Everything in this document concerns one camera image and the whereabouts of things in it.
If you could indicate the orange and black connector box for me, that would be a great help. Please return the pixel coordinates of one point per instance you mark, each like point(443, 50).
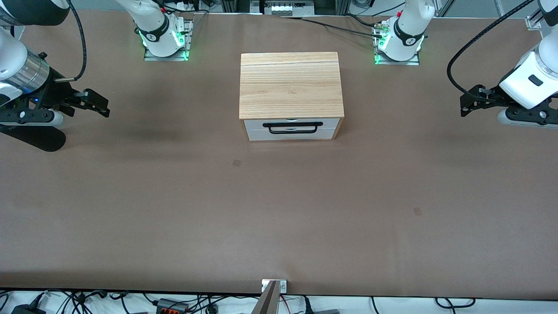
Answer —
point(172, 306)

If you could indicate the black cylindrical vase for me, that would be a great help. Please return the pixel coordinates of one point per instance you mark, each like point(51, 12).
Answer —
point(37, 138)

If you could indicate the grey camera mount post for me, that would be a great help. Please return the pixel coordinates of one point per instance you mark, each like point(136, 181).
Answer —
point(268, 301)

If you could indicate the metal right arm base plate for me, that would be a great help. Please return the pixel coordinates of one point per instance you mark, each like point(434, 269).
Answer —
point(186, 39)

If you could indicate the light wooden drawer cabinet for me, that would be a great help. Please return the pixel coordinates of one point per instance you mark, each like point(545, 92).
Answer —
point(290, 85)

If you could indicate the small metal edge bracket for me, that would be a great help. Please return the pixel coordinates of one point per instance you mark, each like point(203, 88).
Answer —
point(281, 285)

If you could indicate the black power adapter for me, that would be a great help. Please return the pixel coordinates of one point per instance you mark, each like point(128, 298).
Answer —
point(27, 309)

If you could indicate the white power strip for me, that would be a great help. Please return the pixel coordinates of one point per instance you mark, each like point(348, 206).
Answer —
point(279, 8)

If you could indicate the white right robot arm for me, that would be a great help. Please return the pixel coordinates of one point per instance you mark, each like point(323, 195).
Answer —
point(154, 26)

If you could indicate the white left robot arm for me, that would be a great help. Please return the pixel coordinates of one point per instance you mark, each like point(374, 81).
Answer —
point(407, 30)

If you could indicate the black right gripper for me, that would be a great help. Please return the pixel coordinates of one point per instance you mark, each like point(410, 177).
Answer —
point(56, 90)

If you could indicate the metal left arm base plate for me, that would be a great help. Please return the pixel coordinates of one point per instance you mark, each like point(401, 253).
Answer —
point(416, 61)

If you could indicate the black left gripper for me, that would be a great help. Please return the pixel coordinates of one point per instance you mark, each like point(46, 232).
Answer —
point(491, 96)

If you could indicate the metal table corner bracket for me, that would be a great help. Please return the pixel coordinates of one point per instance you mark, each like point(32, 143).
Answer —
point(534, 22)

